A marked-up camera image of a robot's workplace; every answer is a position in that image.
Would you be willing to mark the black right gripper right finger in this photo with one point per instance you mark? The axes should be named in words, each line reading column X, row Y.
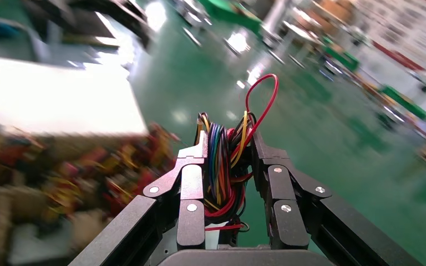
column 286, row 220

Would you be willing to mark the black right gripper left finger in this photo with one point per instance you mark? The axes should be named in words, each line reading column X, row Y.
column 191, row 183

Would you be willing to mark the brown cardboard box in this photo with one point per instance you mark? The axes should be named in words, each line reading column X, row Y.
column 0, row 216

